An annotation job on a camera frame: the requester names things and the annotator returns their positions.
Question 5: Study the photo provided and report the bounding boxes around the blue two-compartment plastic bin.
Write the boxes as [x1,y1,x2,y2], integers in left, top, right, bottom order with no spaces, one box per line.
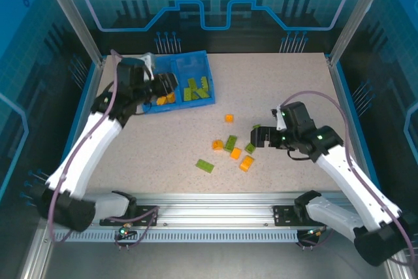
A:
[142,50,217,116]

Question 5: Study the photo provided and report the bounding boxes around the blue printed back panel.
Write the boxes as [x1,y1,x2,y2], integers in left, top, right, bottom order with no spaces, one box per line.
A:
[48,0,372,56]

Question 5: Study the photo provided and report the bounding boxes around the small green-lit circuit board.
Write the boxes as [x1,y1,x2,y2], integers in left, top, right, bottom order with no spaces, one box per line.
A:
[116,223,138,238]
[305,227,328,238]

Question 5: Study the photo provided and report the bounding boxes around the blue printed side panel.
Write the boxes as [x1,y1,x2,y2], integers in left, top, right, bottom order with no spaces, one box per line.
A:
[0,0,99,218]
[338,0,418,227]

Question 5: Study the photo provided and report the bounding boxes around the aluminium side rail blue trim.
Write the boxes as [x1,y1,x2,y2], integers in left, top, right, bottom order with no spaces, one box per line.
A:
[48,57,107,205]
[326,53,381,184]

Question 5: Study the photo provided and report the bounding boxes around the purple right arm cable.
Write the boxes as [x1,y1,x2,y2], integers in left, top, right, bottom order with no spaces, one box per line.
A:
[280,90,415,267]

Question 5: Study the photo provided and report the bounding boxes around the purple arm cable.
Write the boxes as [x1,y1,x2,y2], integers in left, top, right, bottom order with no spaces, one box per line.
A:
[280,90,415,267]
[46,49,155,244]

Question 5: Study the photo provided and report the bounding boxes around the aluminium frame post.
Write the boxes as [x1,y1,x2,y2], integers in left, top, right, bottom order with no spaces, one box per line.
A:
[35,0,108,68]
[327,0,393,68]

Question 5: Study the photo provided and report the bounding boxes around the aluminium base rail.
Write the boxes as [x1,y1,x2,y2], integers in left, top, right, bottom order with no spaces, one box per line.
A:
[42,190,391,231]

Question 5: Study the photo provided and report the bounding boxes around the white slotted cable duct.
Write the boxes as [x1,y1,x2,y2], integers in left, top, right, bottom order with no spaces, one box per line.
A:
[54,229,300,244]

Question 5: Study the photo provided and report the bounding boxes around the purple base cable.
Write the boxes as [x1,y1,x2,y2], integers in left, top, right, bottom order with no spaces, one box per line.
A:
[296,225,334,251]
[112,206,161,251]

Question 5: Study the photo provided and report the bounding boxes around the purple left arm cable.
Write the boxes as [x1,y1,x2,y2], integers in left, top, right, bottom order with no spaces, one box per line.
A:
[46,49,155,244]

